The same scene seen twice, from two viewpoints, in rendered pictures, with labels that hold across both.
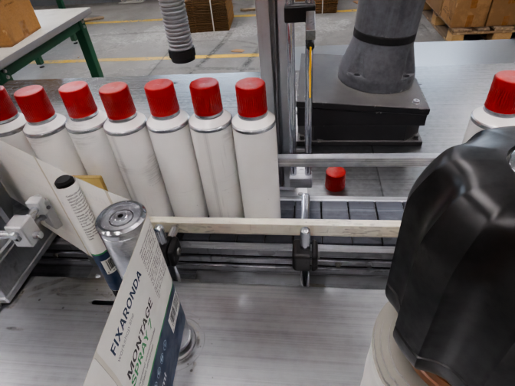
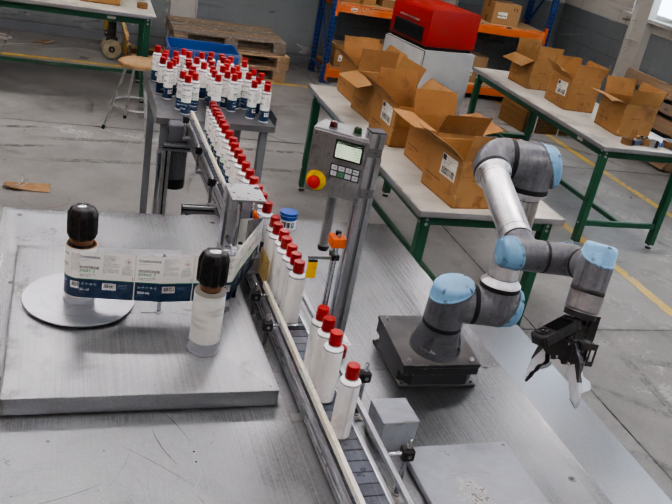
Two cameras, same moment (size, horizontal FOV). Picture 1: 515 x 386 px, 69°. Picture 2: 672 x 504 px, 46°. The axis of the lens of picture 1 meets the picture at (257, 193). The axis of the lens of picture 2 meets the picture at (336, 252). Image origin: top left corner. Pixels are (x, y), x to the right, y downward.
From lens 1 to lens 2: 208 cm
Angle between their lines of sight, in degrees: 51
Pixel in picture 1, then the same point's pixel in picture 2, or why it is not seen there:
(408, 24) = (432, 318)
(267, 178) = (288, 297)
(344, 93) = (402, 333)
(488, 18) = not seen: outside the picture
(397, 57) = (424, 333)
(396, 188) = not seen: hidden behind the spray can
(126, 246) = not seen: hidden behind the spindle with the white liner
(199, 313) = (235, 311)
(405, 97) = (413, 357)
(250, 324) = (235, 321)
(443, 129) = (425, 399)
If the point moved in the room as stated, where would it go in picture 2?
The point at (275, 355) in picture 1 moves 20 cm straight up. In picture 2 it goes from (226, 327) to (234, 266)
